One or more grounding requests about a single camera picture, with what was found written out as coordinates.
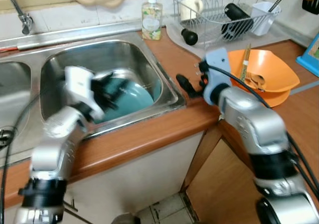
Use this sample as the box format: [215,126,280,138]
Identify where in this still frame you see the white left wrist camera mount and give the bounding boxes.
[65,66,105,122]

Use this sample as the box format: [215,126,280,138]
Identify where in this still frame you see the gold metal spoon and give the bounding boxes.
[253,75,268,91]

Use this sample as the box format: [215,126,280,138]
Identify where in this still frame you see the cream ceramic mug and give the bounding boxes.
[179,0,204,21]

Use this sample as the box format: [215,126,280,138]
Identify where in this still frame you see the white plastic utensil cup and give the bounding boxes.
[251,1,276,36]

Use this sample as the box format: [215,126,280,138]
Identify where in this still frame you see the translucent grey drain tray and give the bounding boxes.
[166,20,295,58]

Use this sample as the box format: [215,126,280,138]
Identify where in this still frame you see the metal sink drain strainer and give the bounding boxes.
[0,127,15,150]

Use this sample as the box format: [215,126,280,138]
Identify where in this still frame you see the clear soap pump bottle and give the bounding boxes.
[141,0,163,41]

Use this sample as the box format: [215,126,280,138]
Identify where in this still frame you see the black round knob object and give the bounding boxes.
[180,28,198,46]

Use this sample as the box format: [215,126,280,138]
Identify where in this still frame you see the brown wooden cabinet panel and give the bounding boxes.
[183,124,270,224]

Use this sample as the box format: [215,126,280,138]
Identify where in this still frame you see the wooden chopstick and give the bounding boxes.
[241,44,251,81]
[242,44,253,80]

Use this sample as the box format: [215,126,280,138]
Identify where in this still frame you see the teal round plate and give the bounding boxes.
[95,77,155,122]

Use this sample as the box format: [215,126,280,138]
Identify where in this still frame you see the black cylindrical bottle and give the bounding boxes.
[221,3,255,40]

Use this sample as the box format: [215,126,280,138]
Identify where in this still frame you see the dark thin utensil handle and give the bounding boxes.
[268,0,283,13]

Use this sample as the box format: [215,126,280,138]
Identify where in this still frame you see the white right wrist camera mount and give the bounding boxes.
[203,48,231,98]

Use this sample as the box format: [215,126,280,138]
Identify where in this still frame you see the white cabinet door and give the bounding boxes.
[65,129,207,224]

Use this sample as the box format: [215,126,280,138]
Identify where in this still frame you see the blue plastic holder box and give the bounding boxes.
[297,32,319,78]

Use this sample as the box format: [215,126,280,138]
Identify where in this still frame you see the metal cabinet handle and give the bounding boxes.
[62,199,78,213]

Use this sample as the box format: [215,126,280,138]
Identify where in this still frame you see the silver wire dish rack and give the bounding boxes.
[171,0,282,41]

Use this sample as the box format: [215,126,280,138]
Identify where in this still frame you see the chrome sink faucet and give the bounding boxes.
[2,0,34,35]

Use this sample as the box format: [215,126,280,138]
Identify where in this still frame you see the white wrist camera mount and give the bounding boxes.
[203,48,231,98]
[65,66,105,122]

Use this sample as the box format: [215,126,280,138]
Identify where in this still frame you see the stainless steel double sink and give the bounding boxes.
[0,31,187,167]

